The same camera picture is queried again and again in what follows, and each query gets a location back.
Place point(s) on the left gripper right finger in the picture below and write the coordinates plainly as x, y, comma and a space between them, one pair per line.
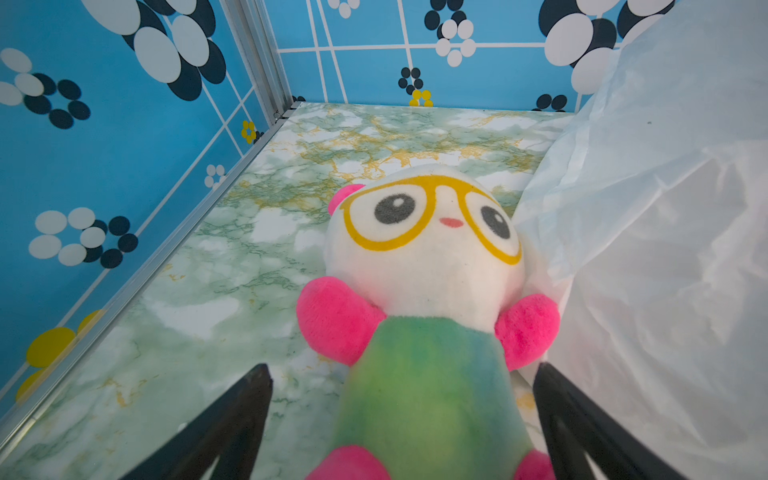
578, 432

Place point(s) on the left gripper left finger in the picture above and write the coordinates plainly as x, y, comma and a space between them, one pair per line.
224, 439

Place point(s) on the white translucent plastic bag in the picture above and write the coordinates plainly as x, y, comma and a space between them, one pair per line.
647, 222

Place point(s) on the pink panda plush toy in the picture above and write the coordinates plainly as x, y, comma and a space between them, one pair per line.
423, 301

